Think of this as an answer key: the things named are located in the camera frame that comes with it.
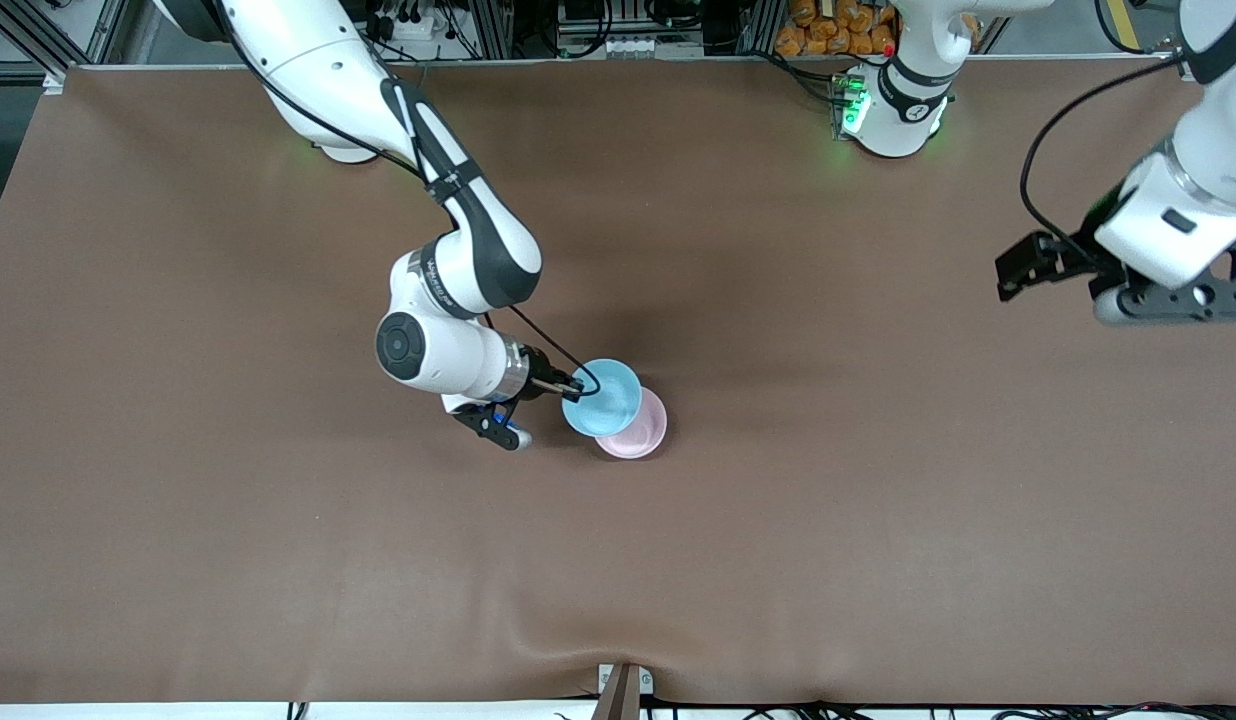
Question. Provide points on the light blue bowl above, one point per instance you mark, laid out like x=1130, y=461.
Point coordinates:
x=608, y=400

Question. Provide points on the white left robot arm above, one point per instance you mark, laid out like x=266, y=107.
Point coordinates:
x=903, y=110

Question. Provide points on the white power strip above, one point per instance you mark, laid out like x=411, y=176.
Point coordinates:
x=408, y=28

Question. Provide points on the orange snack packets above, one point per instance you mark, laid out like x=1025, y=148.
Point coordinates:
x=828, y=30

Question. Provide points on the metal table clamp bracket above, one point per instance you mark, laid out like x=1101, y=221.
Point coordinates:
x=624, y=690

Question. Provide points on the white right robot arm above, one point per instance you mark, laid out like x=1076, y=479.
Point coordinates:
x=448, y=360

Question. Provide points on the brown table mat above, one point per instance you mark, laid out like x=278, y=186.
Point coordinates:
x=578, y=560

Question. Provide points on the white terminal block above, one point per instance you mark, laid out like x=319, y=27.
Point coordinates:
x=636, y=46

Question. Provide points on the pink bowl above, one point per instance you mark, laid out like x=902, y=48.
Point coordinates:
x=643, y=435

